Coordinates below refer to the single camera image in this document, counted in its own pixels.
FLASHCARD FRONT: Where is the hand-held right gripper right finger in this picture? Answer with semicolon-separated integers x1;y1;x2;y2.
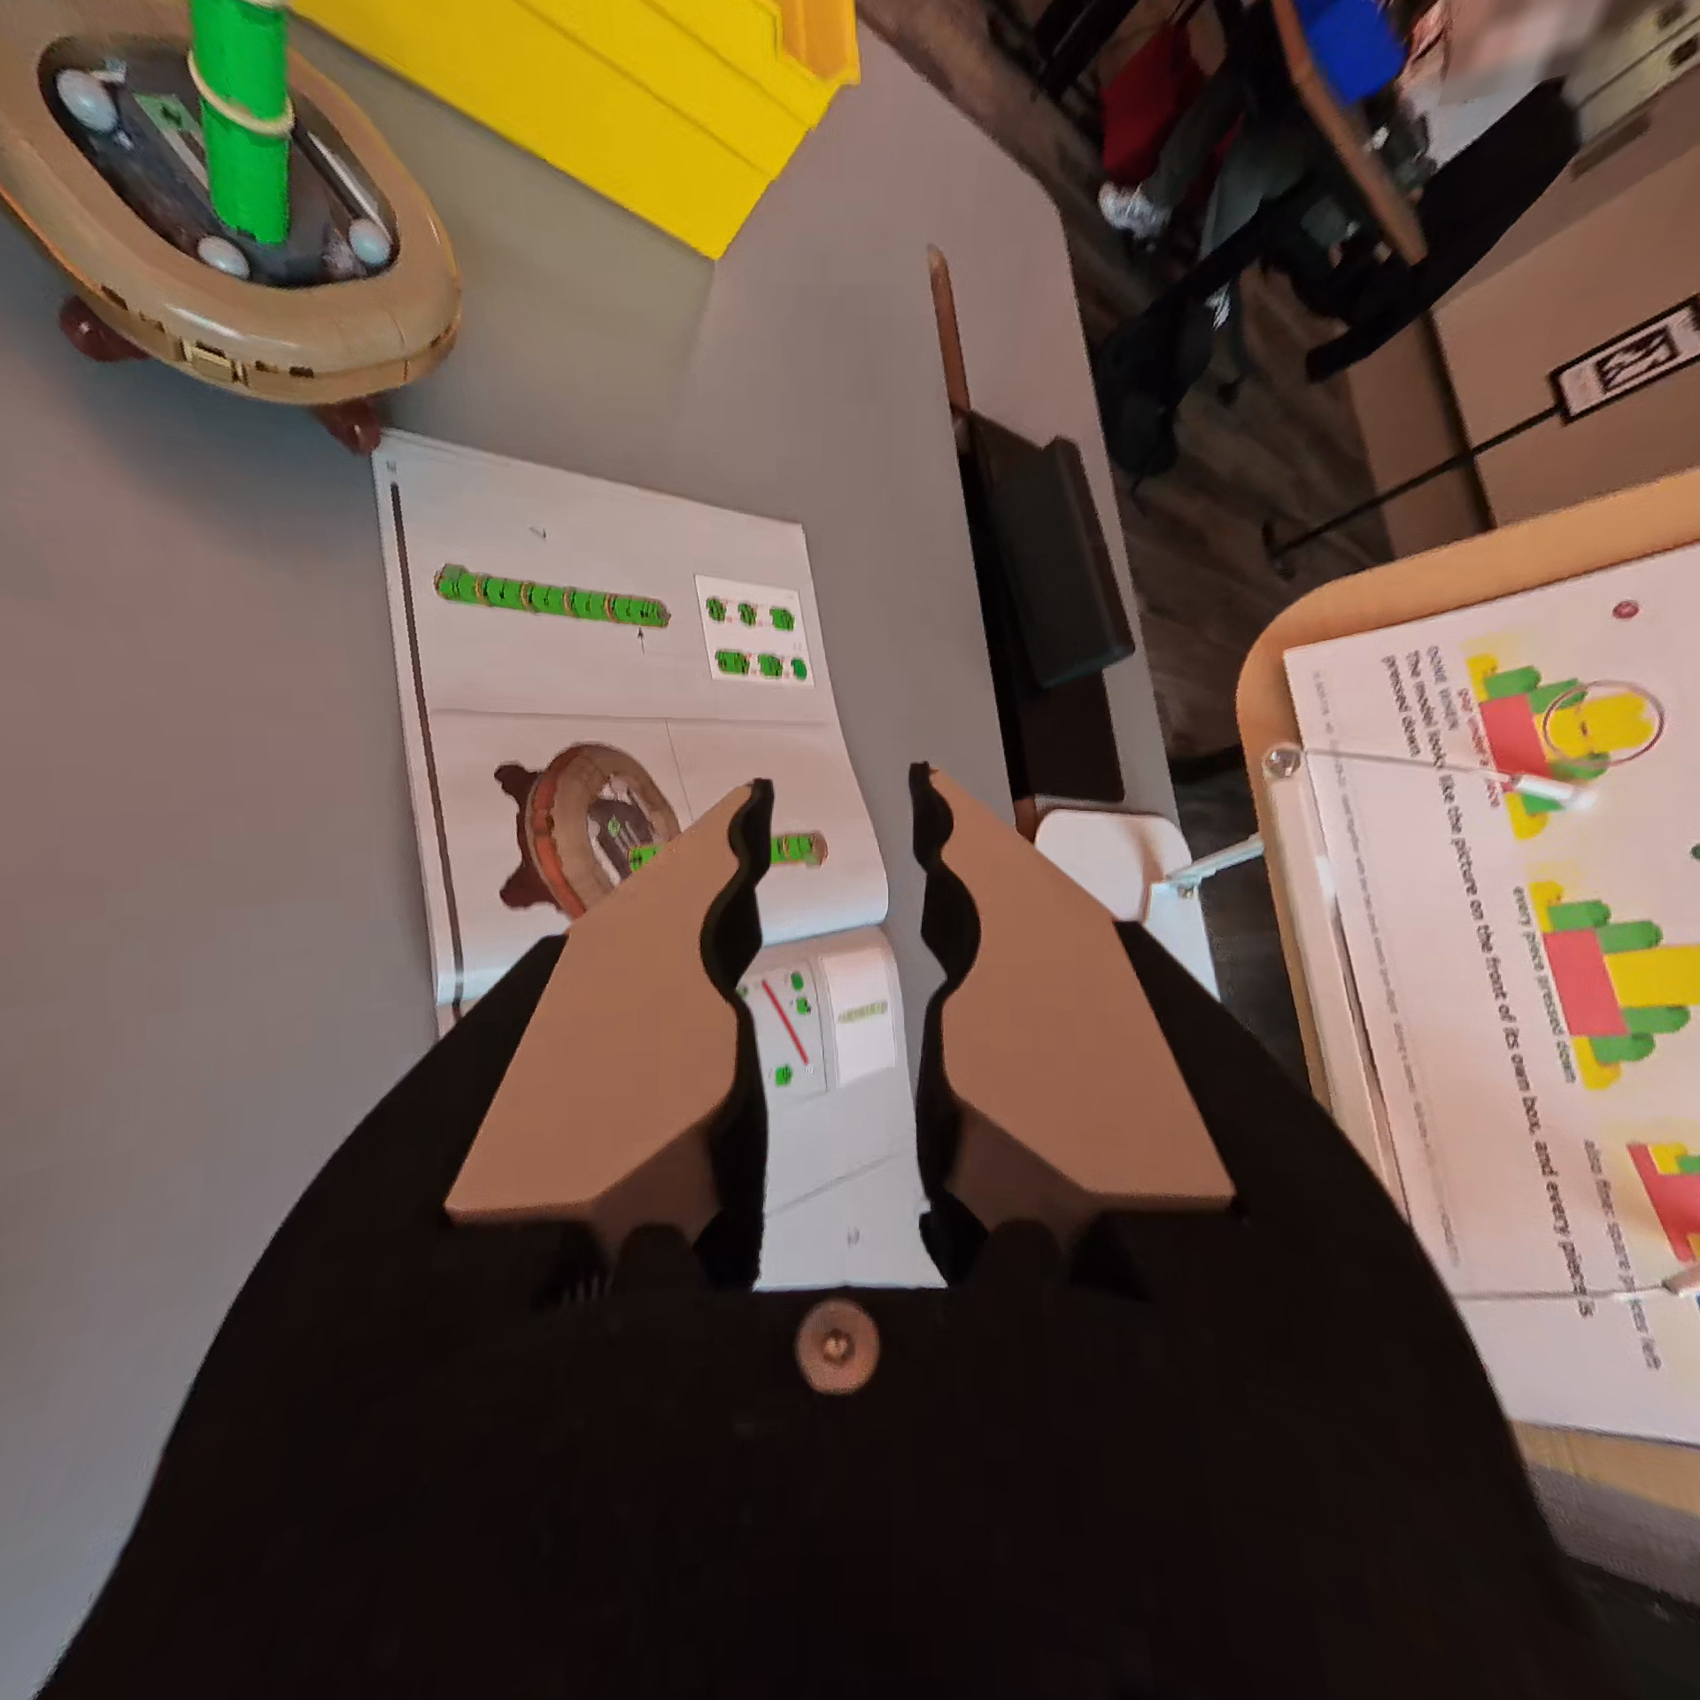
908;763;1236;1290

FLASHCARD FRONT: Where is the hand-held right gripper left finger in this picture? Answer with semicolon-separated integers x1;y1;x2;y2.
445;782;776;1290

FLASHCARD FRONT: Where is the brick bamboo plant model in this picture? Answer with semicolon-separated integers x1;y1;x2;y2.
0;0;463;456

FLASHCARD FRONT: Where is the grey desk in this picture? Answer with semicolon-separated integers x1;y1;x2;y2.
0;0;1184;1700

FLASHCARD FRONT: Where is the white sign board stand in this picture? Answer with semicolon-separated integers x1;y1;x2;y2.
1035;803;1266;999

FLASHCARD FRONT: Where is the printed instruction sheet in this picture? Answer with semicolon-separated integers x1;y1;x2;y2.
1282;544;1700;1449

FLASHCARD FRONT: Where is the dark seat chair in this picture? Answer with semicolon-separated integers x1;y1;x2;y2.
926;244;1141;841

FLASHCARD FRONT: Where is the open building instruction booklet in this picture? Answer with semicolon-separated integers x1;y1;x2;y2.
373;427;931;1290

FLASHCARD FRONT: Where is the black white tag sign stand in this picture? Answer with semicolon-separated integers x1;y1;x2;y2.
1261;300;1700;563

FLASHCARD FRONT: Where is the wooden background table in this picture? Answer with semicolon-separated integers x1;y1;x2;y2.
1266;0;1433;264

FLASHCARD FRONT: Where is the yellow plastic storage bin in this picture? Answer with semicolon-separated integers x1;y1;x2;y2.
285;0;862;260

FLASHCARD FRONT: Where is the blue plastic bin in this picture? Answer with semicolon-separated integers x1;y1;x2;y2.
1295;0;1410;105

